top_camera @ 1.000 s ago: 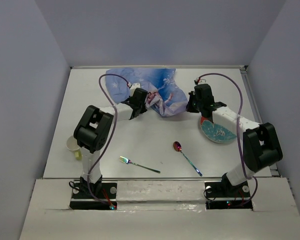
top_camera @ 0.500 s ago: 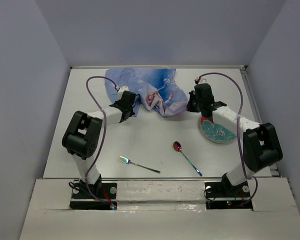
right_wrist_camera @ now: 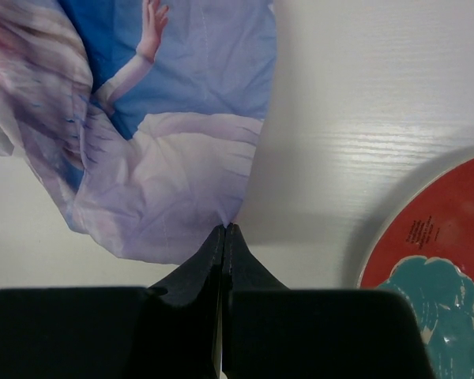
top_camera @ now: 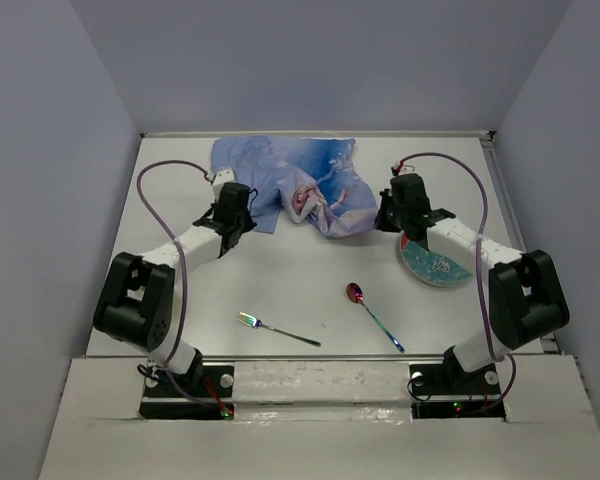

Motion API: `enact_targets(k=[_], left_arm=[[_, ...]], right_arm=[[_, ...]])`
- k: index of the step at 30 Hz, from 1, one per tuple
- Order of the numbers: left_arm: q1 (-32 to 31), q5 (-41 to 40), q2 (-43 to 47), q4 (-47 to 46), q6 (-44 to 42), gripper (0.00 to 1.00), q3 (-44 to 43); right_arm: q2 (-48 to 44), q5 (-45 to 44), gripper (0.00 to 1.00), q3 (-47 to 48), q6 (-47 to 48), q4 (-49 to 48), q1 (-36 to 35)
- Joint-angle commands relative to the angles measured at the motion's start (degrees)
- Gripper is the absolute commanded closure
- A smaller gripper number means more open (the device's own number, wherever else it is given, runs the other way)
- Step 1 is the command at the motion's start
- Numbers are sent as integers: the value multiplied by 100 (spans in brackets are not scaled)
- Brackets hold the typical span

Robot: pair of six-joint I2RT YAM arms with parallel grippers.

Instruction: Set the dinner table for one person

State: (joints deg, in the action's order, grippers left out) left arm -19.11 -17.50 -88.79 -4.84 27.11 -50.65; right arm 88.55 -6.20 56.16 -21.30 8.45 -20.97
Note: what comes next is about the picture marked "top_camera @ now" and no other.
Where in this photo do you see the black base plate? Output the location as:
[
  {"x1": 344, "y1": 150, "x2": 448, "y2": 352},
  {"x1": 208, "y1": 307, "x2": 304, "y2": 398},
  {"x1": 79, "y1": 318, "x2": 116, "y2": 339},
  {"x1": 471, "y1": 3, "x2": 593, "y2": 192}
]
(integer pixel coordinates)
[
  {"x1": 136, "y1": 361, "x2": 235, "y2": 421},
  {"x1": 407, "y1": 363, "x2": 506, "y2": 420}
]

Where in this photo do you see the iridescent spoon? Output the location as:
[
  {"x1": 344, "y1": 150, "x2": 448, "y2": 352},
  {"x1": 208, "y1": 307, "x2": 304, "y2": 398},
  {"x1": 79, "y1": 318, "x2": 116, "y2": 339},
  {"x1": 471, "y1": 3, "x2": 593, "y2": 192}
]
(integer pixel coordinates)
[{"x1": 345, "y1": 282, "x2": 405, "y2": 353}]

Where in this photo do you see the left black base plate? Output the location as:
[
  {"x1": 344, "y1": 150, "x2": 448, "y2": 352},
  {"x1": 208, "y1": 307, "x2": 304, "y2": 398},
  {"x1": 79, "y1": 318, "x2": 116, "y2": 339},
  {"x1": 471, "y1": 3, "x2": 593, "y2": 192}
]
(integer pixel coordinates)
[{"x1": 136, "y1": 361, "x2": 235, "y2": 421}]

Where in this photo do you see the red and blue plate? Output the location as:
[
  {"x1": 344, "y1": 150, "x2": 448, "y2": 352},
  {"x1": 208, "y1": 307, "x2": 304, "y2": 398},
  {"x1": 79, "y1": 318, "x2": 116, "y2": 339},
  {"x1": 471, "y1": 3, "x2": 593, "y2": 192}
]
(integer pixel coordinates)
[{"x1": 399, "y1": 233, "x2": 473, "y2": 288}]

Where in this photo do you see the iridescent fork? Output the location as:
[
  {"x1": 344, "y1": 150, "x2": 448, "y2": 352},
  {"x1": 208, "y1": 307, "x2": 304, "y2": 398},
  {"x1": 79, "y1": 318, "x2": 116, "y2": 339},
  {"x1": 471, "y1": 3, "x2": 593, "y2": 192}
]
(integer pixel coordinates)
[{"x1": 237, "y1": 312, "x2": 322, "y2": 348}]

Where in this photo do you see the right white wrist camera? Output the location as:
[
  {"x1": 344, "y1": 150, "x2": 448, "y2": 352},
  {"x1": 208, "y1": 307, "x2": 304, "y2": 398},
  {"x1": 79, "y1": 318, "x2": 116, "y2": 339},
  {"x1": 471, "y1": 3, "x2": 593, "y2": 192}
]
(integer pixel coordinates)
[{"x1": 391, "y1": 160, "x2": 415, "y2": 176}]

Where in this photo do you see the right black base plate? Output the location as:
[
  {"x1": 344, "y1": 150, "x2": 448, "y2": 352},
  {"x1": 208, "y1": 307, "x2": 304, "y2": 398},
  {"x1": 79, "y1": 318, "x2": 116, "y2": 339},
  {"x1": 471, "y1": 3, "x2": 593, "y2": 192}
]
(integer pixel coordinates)
[{"x1": 407, "y1": 363, "x2": 506, "y2": 420}]

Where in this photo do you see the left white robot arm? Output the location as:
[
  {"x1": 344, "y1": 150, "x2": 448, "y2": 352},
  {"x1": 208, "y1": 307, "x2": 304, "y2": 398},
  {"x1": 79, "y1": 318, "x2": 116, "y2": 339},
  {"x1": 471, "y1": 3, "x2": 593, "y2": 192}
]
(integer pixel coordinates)
[{"x1": 93, "y1": 181, "x2": 258, "y2": 399}]

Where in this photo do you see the blue princess print cloth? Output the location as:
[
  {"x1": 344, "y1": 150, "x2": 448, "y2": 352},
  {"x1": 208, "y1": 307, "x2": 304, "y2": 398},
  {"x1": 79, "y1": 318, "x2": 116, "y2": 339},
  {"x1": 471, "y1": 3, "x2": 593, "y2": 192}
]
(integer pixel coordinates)
[{"x1": 211, "y1": 136, "x2": 378, "y2": 239}]

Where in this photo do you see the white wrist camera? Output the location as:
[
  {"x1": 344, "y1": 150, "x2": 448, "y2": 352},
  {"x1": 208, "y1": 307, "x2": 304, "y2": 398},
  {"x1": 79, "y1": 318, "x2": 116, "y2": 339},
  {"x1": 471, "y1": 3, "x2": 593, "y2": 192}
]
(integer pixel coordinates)
[
  {"x1": 391, "y1": 160, "x2": 415, "y2": 176},
  {"x1": 211, "y1": 168, "x2": 235, "y2": 188}
]

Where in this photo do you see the silver front table rail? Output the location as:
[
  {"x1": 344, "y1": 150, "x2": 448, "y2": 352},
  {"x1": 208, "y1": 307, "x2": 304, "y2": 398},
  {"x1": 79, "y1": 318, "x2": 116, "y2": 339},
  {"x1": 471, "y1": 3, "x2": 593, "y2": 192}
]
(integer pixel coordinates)
[{"x1": 87, "y1": 352, "x2": 564, "y2": 362}]

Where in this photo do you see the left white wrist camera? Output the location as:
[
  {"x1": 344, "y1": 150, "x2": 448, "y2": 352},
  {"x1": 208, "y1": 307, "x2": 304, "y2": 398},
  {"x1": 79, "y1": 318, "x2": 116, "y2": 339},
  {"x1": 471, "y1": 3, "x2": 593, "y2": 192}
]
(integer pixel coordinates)
[{"x1": 211, "y1": 168, "x2": 235, "y2": 188}]

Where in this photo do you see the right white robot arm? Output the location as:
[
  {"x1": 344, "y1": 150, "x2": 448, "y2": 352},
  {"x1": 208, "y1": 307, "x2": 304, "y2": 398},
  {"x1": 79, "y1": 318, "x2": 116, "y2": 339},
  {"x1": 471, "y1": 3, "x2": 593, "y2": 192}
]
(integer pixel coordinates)
[{"x1": 375, "y1": 173, "x2": 570, "y2": 401}]

